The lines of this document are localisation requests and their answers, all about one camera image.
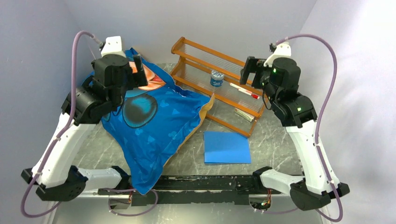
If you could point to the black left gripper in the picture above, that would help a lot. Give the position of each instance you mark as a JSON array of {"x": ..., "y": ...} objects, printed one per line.
[{"x": 141, "y": 79}]

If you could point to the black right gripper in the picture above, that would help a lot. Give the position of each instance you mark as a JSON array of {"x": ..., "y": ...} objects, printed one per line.
[{"x": 253, "y": 65}]

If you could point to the blue and orange pillowcase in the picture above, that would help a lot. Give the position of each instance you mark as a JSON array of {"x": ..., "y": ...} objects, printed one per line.
[{"x": 153, "y": 123}]

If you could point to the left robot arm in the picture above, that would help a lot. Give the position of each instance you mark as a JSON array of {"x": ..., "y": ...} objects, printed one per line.
[{"x": 56, "y": 178}]

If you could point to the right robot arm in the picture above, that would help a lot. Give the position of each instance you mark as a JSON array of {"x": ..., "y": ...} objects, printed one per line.
[{"x": 297, "y": 115}]

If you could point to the red and white marker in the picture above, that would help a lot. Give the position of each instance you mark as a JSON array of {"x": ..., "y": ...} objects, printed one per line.
[{"x": 245, "y": 91}]

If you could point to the blue round jar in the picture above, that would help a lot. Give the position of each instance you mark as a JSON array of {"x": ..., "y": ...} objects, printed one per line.
[{"x": 217, "y": 78}]

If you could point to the orange wooden rack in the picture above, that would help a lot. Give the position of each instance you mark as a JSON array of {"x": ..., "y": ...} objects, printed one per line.
[{"x": 193, "y": 69}]

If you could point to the small white box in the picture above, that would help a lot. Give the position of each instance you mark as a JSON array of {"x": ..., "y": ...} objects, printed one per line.
[{"x": 245, "y": 115}]

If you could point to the blue foam pad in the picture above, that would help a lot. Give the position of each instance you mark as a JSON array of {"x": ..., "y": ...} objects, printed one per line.
[{"x": 226, "y": 148}]

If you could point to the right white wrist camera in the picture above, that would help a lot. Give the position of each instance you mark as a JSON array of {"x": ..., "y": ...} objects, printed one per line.
[{"x": 278, "y": 51}]

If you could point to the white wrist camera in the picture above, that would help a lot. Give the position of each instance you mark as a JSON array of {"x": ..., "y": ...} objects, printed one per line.
[
  {"x": 113, "y": 45},
  {"x": 278, "y": 51}
]

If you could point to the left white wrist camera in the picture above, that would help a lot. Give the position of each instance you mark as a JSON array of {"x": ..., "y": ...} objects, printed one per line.
[{"x": 113, "y": 45}]

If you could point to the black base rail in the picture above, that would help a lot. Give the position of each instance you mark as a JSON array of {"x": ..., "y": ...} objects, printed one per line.
[{"x": 173, "y": 189}]

